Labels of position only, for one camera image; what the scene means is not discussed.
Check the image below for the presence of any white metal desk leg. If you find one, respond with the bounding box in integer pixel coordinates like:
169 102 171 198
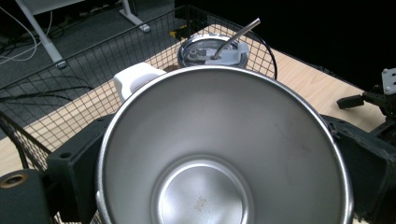
119 0 151 34
14 0 68 69

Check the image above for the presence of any white cable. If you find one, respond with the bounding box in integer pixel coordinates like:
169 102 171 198
0 6 54 63

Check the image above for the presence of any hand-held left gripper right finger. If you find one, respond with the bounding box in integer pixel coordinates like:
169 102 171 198
321 115 396 224

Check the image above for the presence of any yellow black hazard tape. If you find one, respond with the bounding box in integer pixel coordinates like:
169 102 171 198
169 24 189 40

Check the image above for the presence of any black wire basket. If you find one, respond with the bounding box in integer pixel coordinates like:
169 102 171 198
0 4 278 224

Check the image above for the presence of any steel cup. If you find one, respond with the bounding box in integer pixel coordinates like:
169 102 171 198
94 64 355 224

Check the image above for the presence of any white desk top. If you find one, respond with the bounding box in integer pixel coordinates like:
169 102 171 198
21 0 87 16

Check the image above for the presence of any black floor cable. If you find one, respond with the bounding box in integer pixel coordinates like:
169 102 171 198
0 74 94 105

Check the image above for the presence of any white cup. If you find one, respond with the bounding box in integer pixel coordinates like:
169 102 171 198
112 62 167 102

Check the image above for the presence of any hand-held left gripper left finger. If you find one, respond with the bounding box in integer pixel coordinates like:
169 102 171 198
46 114 116 224

